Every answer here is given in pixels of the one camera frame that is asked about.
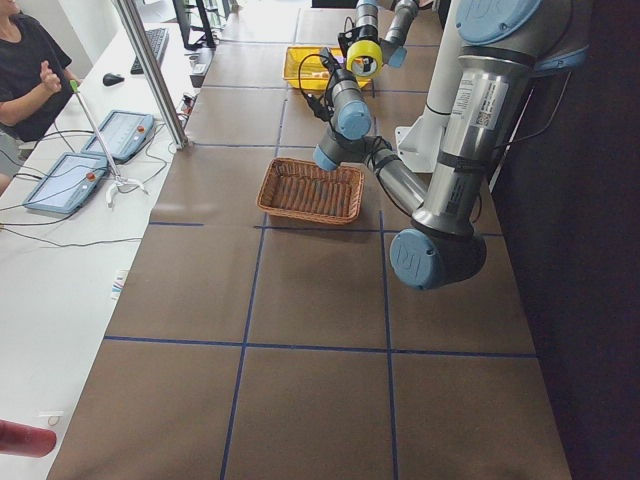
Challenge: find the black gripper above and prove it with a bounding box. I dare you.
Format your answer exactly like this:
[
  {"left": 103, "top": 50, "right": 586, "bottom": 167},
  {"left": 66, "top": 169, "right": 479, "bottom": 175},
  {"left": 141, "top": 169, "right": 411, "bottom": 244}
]
[{"left": 319, "top": 47, "right": 345, "bottom": 80}]

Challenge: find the yellow tape roll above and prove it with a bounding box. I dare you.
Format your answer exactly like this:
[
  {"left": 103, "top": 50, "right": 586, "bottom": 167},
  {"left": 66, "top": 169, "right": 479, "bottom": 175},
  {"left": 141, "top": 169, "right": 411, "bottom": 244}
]
[{"left": 346, "top": 40, "right": 383, "bottom": 78}]

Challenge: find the yellow plastic woven basket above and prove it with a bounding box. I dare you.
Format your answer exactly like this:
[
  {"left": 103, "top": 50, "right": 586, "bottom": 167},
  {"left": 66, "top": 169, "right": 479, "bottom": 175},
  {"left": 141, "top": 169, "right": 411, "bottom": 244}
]
[{"left": 282, "top": 46, "right": 375, "bottom": 91}]

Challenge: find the brown wicker basket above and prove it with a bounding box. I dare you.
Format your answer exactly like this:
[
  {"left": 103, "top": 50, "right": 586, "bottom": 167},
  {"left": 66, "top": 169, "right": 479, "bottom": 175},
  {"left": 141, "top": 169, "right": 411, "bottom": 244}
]
[{"left": 256, "top": 157, "right": 365, "bottom": 225}]

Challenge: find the black monitor stand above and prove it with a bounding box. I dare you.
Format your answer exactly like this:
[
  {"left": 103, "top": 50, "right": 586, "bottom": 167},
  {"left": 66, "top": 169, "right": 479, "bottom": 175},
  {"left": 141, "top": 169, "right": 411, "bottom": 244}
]
[{"left": 172, "top": 0, "right": 223, "bottom": 51}]

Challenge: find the black keyboard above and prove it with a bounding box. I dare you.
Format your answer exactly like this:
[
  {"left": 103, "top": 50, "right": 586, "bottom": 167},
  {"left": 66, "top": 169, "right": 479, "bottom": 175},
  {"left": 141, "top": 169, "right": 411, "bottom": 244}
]
[{"left": 130, "top": 27, "right": 170, "bottom": 75}]

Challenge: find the far teach pendant tablet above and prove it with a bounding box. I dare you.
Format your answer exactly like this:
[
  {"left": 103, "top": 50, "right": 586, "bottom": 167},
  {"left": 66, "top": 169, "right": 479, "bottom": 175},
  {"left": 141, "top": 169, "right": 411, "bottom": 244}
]
[{"left": 99, "top": 110, "right": 155, "bottom": 164}]

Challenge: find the teach pendant tablet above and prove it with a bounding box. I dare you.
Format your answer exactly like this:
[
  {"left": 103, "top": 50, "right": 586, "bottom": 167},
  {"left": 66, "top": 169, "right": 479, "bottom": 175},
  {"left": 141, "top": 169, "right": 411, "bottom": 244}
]
[
  {"left": 99, "top": 110, "right": 155, "bottom": 164},
  {"left": 22, "top": 153, "right": 109, "bottom": 214}
]

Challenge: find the black computer mouse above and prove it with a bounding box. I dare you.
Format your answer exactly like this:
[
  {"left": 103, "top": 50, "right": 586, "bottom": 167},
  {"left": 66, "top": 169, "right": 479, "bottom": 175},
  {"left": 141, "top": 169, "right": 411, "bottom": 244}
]
[{"left": 102, "top": 73, "right": 125, "bottom": 87}]

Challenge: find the white stick green tip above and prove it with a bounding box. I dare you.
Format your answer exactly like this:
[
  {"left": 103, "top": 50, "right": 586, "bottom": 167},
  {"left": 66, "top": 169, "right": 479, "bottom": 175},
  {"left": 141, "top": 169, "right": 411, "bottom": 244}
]
[{"left": 69, "top": 80, "right": 149, "bottom": 208}]

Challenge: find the near teach pendant tablet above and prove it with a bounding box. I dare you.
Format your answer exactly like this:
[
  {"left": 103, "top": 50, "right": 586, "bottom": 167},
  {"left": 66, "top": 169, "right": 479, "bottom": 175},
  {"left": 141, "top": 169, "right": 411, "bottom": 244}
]
[{"left": 22, "top": 153, "right": 109, "bottom": 214}]

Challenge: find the person in black shirt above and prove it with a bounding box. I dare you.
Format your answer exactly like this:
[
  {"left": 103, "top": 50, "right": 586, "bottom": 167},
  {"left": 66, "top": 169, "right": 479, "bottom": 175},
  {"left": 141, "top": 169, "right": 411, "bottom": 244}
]
[{"left": 0, "top": 0, "right": 76, "bottom": 194}]

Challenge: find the red cylinder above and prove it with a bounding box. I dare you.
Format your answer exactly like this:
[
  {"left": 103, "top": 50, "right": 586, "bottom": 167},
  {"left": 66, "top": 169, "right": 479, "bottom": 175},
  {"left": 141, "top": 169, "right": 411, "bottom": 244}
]
[{"left": 0, "top": 420, "right": 57, "bottom": 458}]

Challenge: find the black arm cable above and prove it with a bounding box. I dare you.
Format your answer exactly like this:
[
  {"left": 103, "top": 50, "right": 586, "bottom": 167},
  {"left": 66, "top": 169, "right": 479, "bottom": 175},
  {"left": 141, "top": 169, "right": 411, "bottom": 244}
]
[{"left": 297, "top": 52, "right": 336, "bottom": 109}]

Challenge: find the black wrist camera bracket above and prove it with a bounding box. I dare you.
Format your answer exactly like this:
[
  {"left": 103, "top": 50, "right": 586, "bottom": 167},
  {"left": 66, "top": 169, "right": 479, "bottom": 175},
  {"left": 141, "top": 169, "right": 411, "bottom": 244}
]
[{"left": 303, "top": 93, "right": 332, "bottom": 122}]

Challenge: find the white camera pole base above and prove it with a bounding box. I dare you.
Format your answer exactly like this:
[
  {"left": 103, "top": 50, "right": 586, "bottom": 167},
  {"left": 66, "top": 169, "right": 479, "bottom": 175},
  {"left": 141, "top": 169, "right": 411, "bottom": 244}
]
[{"left": 396, "top": 0, "right": 462, "bottom": 173}]

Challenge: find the aluminium frame post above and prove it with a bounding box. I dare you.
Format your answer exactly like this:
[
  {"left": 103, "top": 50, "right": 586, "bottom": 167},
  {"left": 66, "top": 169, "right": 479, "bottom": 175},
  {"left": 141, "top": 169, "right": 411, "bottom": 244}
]
[{"left": 113, "top": 0, "right": 189, "bottom": 150}]

